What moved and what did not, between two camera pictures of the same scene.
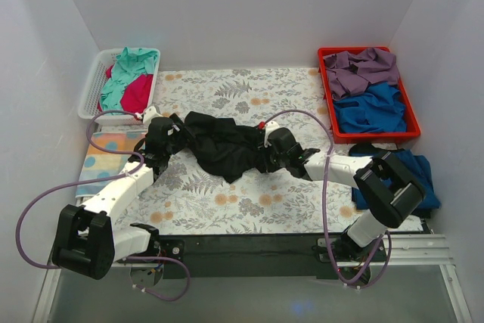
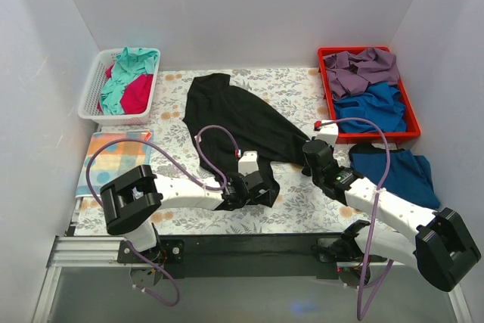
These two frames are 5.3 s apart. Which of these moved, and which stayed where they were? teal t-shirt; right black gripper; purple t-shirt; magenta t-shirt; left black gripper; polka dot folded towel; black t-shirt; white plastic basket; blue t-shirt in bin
Moved: right black gripper; left black gripper; black t-shirt
Stayed: purple t-shirt; teal t-shirt; magenta t-shirt; blue t-shirt in bin; white plastic basket; polka dot folded towel
